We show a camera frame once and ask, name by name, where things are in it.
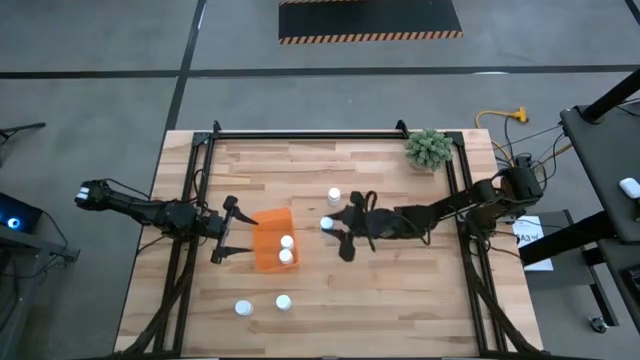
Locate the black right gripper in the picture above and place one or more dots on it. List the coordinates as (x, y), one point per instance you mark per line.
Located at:
(375, 222)

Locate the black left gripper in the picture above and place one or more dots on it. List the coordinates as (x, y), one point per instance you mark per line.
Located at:
(222, 235)

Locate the white pill bottle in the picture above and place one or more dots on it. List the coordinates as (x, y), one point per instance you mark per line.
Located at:
(283, 302)
(326, 223)
(285, 256)
(243, 307)
(287, 242)
(334, 194)

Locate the orange translucent plastic basket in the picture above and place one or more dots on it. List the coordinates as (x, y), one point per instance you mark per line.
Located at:
(270, 225)

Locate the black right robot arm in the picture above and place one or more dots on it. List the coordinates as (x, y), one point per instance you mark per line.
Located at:
(450, 207)

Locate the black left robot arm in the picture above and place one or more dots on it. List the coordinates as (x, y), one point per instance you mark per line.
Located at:
(165, 215)

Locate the potted green succulent plant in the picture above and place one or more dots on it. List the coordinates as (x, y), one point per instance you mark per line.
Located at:
(428, 148)

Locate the white paper sheet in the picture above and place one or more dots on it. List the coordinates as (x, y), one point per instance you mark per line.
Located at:
(530, 232)

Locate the black power strip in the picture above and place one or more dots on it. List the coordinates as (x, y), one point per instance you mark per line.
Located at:
(524, 161)

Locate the grey metal cart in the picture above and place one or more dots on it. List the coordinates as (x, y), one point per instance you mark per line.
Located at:
(50, 248)

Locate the black hazard-striped floor mat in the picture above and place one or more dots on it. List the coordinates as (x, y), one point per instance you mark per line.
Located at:
(370, 17)

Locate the black computer with blue light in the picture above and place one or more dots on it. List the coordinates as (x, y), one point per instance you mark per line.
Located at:
(20, 212)

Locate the black tripod leg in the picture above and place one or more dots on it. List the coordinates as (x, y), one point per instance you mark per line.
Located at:
(25, 128)

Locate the black desk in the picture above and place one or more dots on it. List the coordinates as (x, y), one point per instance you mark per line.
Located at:
(605, 150)
(625, 280)

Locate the black caster wheel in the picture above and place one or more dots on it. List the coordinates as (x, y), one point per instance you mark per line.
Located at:
(598, 325)

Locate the white computer mouse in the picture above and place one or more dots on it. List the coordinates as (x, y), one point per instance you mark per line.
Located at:
(630, 187)

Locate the black slanted pole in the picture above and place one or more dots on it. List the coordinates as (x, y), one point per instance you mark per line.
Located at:
(612, 97)

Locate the black metal rig frame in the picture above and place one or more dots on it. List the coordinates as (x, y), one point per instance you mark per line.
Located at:
(310, 135)

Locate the black desk leg frame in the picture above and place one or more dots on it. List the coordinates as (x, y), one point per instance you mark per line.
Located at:
(565, 242)

